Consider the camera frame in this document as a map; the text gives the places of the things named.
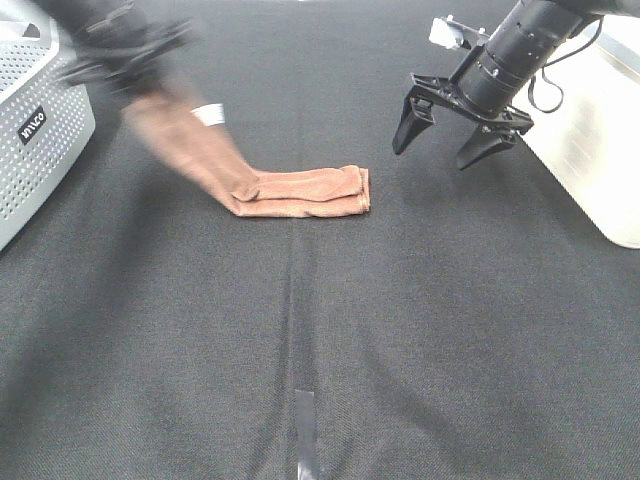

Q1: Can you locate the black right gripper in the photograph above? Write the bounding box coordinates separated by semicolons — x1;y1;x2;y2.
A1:
392;73;534;170

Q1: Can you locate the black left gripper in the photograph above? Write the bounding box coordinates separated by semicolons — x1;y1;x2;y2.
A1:
56;17;193;95

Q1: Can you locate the brown microfibre towel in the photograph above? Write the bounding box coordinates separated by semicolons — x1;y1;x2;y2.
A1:
122;92;371;218

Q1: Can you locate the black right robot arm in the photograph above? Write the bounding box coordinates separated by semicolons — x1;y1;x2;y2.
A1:
392;1;639;170

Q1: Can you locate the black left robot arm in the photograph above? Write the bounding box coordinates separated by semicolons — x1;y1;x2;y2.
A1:
34;0;191;96

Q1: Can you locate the grey perforated plastic basket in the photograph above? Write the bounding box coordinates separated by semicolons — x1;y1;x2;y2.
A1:
1;17;95;247

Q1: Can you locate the pale green plastic bin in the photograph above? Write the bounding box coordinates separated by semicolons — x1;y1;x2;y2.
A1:
514;16;639;249

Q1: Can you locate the black table cloth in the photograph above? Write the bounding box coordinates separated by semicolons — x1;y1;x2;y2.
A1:
1;1;639;479

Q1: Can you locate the grey tape strip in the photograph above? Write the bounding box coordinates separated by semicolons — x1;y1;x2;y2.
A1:
295;390;320;480

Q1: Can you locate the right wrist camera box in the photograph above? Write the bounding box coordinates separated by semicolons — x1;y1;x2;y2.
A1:
428;15;490;50

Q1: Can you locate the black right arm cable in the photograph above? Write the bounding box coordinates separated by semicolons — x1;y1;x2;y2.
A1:
527;17;606;115

